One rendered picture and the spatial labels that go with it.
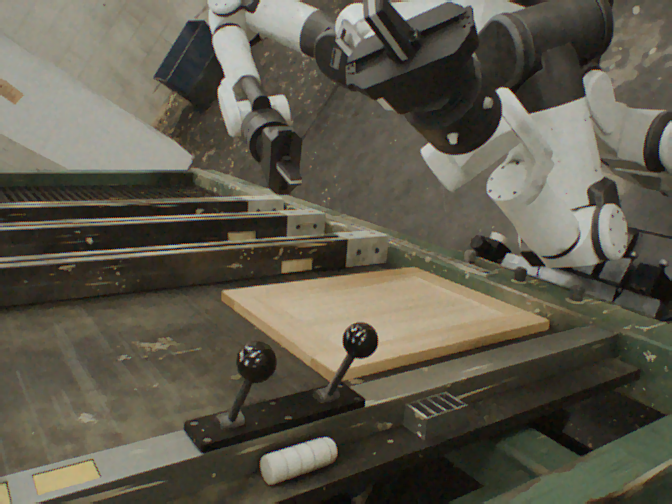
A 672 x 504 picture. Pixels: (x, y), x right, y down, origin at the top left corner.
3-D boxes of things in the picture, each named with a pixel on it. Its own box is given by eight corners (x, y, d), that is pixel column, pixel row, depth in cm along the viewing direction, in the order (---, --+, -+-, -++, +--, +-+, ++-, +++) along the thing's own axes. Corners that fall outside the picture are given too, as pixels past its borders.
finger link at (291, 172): (286, 182, 96) (276, 164, 101) (305, 181, 97) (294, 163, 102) (287, 174, 95) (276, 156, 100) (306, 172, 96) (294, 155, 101)
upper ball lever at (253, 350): (250, 439, 61) (289, 362, 53) (215, 449, 59) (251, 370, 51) (237, 408, 63) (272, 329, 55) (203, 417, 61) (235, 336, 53)
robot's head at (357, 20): (389, 13, 96) (346, -3, 91) (419, 43, 90) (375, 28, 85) (370, 50, 100) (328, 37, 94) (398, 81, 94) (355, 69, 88)
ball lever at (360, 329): (344, 412, 68) (391, 340, 60) (316, 420, 65) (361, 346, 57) (329, 385, 70) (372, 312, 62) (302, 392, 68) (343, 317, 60)
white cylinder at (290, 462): (272, 491, 58) (338, 468, 62) (274, 465, 57) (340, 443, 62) (258, 475, 60) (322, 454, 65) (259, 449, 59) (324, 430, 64)
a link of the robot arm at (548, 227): (474, 218, 77) (538, 290, 88) (548, 208, 70) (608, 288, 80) (492, 155, 81) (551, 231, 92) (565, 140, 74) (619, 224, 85)
